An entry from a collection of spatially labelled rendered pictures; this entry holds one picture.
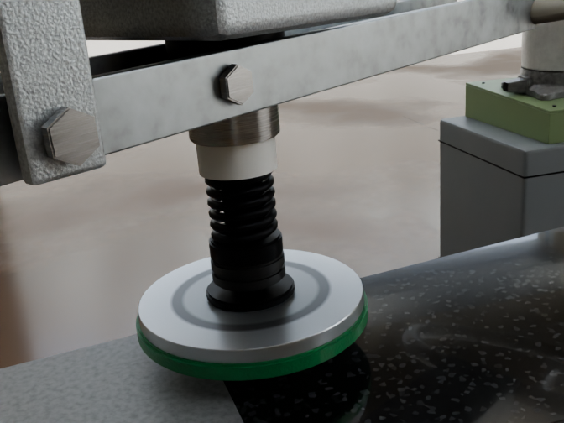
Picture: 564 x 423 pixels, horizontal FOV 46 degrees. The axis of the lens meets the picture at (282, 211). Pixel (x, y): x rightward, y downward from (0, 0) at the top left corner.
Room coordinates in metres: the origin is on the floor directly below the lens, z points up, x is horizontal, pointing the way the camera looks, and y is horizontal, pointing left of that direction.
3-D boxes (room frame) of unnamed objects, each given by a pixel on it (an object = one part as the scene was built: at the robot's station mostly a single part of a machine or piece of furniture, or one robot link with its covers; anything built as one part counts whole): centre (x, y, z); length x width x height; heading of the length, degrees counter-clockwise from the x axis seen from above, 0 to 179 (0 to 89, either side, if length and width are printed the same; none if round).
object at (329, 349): (0.58, 0.04, 0.89); 0.22 x 0.22 x 0.04
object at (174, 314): (0.58, 0.04, 0.89); 0.21 x 0.21 x 0.01
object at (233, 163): (0.58, 0.04, 1.04); 0.07 x 0.07 x 0.04
